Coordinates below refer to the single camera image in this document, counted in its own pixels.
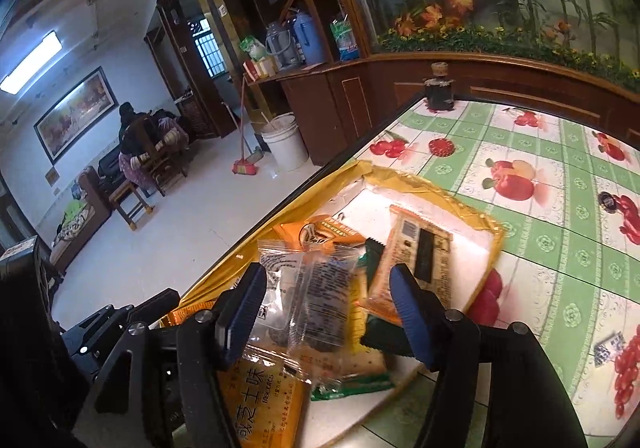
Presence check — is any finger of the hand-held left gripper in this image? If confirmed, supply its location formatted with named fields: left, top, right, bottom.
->
left=62, top=289, right=182, bottom=369

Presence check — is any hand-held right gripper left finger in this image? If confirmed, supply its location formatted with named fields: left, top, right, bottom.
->
left=75, top=262, right=268, bottom=448

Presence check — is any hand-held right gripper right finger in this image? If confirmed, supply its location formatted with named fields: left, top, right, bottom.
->
left=389, top=264, right=591, bottom=448

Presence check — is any clear snack packet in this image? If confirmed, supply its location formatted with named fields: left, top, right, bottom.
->
left=257, top=238, right=370, bottom=385

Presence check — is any yellow cardboard box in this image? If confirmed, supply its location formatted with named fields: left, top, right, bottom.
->
left=160, top=160, right=506, bottom=448

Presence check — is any blue white patterned candy packet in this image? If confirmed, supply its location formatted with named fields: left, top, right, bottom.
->
left=594, top=334, right=627, bottom=369

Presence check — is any dark green snack packet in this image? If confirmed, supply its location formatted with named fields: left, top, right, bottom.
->
left=360, top=238, right=416, bottom=359

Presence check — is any green cracker packet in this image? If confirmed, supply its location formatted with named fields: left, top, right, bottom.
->
left=309, top=347, right=397, bottom=403

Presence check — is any orange packet with barcode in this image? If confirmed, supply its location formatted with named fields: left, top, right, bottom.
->
left=354, top=205, right=453, bottom=326

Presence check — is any orange biscuit packet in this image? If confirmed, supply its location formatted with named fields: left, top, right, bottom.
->
left=217, top=347, right=312, bottom=448

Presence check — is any wooden sofa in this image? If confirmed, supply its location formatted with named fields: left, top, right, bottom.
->
left=50, top=165, right=113, bottom=274

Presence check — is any orange snack packet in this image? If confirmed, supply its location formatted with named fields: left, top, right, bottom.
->
left=272, top=215, right=367, bottom=255

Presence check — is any wooden chair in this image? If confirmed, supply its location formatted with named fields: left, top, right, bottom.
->
left=107, top=115, right=190, bottom=230

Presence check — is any broom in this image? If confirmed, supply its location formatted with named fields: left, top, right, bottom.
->
left=231, top=75, right=262, bottom=177

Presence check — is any fruit print tablecloth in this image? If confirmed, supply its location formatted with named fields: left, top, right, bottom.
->
left=307, top=98, right=640, bottom=448

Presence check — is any white bucket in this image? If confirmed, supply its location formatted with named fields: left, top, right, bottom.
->
left=260, top=113, right=310, bottom=172

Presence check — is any wooden cabinet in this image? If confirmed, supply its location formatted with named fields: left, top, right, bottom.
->
left=247, top=53, right=640, bottom=169

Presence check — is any dark glass bottle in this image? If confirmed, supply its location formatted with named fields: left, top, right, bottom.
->
left=424, top=62, right=455, bottom=110

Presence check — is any ceiling light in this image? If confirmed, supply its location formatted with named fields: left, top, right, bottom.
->
left=0, top=30, right=63, bottom=95

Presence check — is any green white bag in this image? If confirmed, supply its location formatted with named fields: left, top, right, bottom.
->
left=239, top=35, right=269, bottom=64

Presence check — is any grey thermos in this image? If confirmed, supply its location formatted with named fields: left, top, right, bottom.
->
left=265, top=22, right=301, bottom=72

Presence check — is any blue thermos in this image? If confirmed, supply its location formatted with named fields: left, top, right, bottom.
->
left=292, top=10, right=327, bottom=67

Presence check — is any framed wall painting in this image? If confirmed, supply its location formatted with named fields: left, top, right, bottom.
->
left=34, top=66, right=120, bottom=165

